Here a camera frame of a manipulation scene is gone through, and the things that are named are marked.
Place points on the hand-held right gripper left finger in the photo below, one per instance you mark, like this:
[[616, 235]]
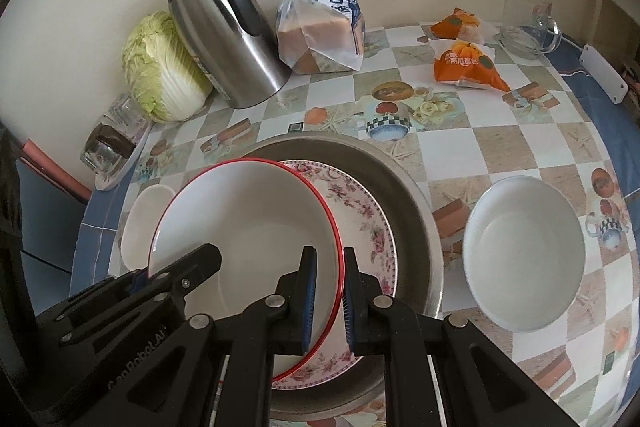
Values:
[[310, 297]]

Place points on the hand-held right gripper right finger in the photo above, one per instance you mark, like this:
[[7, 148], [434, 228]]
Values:
[[348, 302]]

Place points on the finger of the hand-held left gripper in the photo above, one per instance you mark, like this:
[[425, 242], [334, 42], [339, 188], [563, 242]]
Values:
[[195, 264], [135, 283]]

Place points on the white squarish bowl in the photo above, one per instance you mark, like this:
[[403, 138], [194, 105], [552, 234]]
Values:
[[142, 227]]

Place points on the red-rimmed strawberry print bowl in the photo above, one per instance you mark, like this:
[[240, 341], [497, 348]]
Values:
[[240, 227]]

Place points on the round floral plate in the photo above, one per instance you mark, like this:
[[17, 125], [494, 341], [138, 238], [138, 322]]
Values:
[[370, 232]]

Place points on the large stainless steel basin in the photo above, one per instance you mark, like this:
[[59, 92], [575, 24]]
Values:
[[400, 217]]

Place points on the small white bowl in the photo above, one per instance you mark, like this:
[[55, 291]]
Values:
[[525, 247]]

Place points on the clear drinking glass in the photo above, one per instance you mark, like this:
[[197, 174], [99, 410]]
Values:
[[100, 159], [127, 114]]

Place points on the brown tinted glass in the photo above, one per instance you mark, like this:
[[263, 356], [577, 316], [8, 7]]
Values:
[[117, 139]]

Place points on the napa cabbage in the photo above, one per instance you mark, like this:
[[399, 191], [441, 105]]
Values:
[[160, 72]]

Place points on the checkered plastic tablecloth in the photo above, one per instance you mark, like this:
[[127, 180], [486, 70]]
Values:
[[500, 147]]

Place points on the stainless steel thermos jug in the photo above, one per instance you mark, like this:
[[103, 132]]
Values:
[[225, 37]]

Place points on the orange snack packet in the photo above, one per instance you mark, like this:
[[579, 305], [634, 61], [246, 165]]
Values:
[[465, 67], [455, 24]]

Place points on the clear glass mug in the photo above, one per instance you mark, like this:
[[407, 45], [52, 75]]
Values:
[[525, 37]]

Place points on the white power strip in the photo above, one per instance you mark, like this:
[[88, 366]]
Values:
[[602, 74]]

